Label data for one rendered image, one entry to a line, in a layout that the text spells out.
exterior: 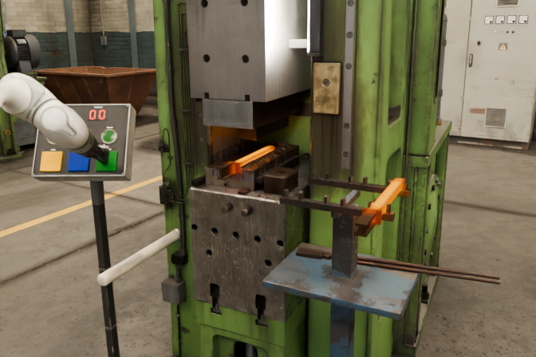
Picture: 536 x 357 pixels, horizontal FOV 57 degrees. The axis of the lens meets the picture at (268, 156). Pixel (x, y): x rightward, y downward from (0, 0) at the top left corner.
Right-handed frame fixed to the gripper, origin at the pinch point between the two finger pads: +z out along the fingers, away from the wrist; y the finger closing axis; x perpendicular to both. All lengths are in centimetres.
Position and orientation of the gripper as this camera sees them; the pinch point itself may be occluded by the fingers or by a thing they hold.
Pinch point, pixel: (102, 158)
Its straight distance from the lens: 184.3
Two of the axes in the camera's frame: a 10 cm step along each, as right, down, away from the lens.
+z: 0.1, 2.7, 9.6
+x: 0.0, -9.6, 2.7
